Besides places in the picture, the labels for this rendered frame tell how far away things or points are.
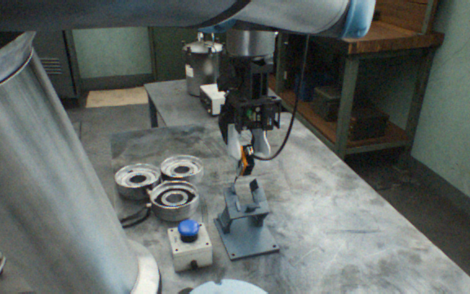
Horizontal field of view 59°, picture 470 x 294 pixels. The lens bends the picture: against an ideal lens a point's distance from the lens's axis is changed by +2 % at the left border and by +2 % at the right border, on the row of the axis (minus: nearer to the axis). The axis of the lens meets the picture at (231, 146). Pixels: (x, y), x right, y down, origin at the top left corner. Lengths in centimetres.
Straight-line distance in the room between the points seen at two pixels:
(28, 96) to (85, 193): 9
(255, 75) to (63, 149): 41
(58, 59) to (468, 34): 278
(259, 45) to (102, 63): 356
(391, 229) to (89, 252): 70
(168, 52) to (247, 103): 319
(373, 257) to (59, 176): 67
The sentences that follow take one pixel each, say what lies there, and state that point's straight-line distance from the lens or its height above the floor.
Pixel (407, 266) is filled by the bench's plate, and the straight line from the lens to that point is 86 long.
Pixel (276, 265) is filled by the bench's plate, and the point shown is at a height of 80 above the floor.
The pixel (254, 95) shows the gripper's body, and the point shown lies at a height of 112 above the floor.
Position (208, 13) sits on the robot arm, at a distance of 19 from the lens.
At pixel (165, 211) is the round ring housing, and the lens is 88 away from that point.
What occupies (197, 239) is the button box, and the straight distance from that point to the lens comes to 78.
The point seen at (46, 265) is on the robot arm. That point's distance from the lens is 35.
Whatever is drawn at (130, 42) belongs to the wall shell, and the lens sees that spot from 410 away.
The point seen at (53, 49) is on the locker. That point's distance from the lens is 356.
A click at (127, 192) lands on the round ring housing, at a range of 97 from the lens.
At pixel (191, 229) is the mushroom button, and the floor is 87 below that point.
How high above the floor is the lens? 135
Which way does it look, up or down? 28 degrees down
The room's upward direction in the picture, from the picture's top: straight up
